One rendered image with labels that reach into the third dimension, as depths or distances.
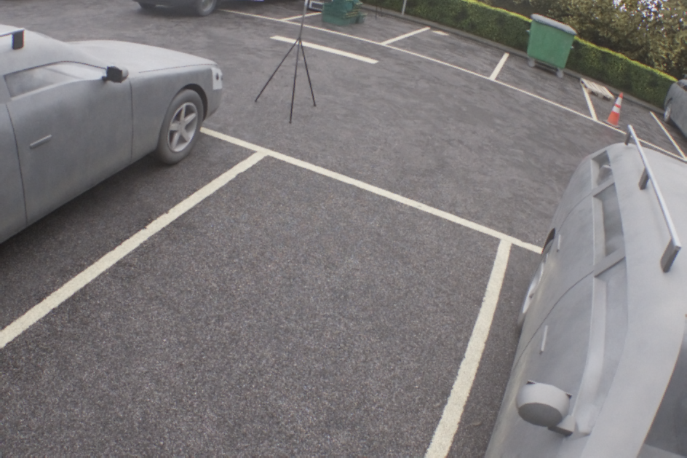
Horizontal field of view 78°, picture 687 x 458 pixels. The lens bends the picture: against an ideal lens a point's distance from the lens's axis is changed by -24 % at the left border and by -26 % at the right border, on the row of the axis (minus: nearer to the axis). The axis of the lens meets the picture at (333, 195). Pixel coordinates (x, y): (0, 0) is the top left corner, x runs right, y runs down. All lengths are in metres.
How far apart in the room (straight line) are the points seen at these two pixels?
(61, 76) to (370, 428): 2.78
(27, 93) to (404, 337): 2.75
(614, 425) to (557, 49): 12.58
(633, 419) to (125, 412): 2.18
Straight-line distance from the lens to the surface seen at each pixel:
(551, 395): 1.54
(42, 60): 3.44
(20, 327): 3.12
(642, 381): 1.68
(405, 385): 2.96
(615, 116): 10.76
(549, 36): 13.69
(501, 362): 3.33
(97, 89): 3.64
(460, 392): 3.02
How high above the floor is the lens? 2.12
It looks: 28 degrees down
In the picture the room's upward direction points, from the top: 11 degrees clockwise
